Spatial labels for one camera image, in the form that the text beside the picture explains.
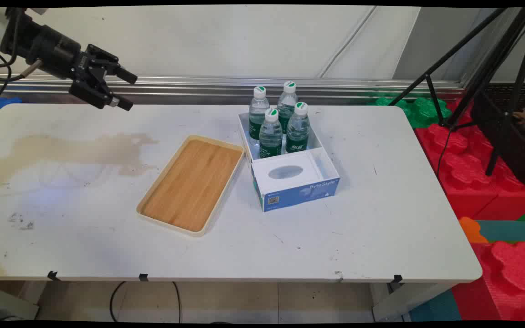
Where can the teal foam mat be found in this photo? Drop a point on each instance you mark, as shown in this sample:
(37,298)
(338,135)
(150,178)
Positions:
(508,230)

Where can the green label water bottle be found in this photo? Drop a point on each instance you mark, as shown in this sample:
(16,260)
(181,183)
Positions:
(297,132)
(286,105)
(270,136)
(257,114)

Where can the white and blue cardboard box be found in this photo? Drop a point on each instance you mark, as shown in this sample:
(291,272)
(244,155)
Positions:
(299,193)

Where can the red foam block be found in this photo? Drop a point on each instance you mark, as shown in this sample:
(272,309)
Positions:
(517,200)
(463,182)
(513,269)

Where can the orange foam piece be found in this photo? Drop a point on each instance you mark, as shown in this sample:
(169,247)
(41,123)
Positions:
(471,230)

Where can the green foam block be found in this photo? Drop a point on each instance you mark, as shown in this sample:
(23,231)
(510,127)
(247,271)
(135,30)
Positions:
(426,111)

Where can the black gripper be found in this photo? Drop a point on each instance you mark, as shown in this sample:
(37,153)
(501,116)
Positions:
(53,50)

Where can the aluminium rail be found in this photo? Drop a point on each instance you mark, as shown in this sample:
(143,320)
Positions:
(198,89)

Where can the black tripod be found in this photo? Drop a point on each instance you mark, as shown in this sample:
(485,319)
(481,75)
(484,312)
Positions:
(489,68)

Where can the grey table leg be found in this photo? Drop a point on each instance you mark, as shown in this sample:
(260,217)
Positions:
(9,303)

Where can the wooden tray with cream rim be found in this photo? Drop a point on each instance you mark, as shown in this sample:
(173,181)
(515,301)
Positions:
(189,187)

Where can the black mesh basket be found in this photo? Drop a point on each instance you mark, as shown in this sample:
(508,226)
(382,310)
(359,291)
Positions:
(513,150)

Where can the white table leg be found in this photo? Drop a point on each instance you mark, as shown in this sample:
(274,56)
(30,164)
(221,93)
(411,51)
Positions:
(404,300)

